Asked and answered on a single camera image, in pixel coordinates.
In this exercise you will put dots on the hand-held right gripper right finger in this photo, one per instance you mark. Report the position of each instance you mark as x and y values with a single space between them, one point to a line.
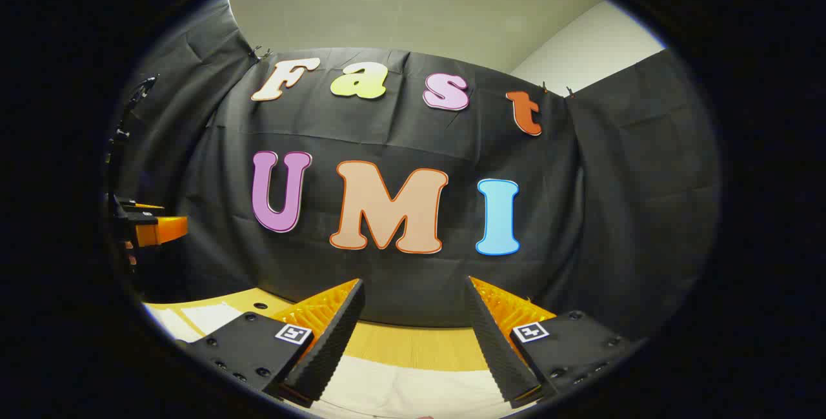
497 354

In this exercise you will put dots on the black backdrop cloth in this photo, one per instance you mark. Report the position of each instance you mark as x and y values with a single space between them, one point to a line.
413 128

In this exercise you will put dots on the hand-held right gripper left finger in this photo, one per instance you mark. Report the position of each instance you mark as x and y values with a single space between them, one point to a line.
335 341

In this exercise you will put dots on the cream white jeans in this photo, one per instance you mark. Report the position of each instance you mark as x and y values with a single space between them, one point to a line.
413 387

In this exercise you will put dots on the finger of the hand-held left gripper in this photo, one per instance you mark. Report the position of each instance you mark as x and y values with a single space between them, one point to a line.
164 230

